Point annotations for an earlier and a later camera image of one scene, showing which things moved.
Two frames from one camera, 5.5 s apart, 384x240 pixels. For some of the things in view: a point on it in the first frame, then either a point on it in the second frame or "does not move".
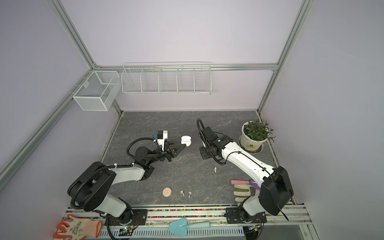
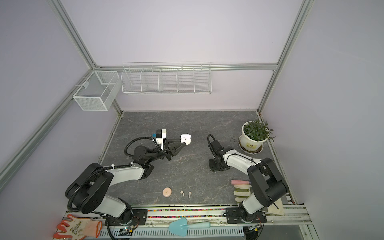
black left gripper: x=177 y=147 does not move
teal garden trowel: x=179 y=226 does not move
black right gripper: x=204 y=155 → x=212 y=166
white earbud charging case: x=186 y=139 does not move
